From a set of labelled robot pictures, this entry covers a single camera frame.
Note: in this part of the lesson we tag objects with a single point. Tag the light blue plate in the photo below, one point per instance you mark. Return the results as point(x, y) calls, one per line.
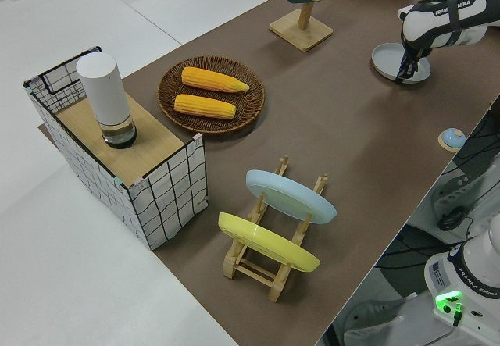
point(289, 195)

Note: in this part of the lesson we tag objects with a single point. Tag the white cylinder bottle clear base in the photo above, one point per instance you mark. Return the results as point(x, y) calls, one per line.
point(103, 92)

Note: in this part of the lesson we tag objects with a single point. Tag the pink binder clip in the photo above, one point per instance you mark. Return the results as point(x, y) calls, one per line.
point(198, 140)
point(138, 183)

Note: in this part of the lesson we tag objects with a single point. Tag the black round plug adapter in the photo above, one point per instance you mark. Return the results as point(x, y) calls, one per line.
point(452, 219)

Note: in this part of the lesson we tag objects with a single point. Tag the yellow blunt corn cob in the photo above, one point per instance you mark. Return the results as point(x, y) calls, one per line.
point(203, 105)

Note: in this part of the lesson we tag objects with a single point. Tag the brown table mat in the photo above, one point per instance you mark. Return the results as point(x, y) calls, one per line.
point(371, 205)

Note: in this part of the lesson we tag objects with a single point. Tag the gray round plate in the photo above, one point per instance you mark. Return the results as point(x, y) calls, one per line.
point(386, 59)

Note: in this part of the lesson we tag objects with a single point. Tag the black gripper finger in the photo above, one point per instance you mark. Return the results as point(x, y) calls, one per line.
point(402, 70)
point(413, 66)

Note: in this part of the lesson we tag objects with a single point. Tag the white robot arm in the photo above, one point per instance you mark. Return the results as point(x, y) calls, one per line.
point(437, 26)

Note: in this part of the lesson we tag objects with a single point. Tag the wooden mug tree stand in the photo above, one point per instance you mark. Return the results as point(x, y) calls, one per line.
point(301, 35)

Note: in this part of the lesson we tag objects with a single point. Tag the brown wicker tray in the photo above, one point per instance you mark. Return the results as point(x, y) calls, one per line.
point(250, 108)

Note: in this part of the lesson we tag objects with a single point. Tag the light wooden board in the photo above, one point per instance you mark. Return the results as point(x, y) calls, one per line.
point(148, 143)

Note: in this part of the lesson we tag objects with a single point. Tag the wooden plate rack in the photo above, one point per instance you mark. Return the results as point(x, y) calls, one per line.
point(250, 270)

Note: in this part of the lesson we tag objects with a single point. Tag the blue call bell wooden base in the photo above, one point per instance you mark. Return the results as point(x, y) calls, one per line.
point(452, 138)

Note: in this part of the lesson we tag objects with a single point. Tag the yellow plate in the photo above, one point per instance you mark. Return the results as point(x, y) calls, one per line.
point(265, 240)

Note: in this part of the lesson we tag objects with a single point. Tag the yellow pointed corn cob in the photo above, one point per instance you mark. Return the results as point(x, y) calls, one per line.
point(215, 79)

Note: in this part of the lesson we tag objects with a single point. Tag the green lit plug connector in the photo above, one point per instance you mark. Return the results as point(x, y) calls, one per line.
point(456, 314)

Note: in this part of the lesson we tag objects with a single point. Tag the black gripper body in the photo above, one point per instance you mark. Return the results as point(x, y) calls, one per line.
point(414, 47)

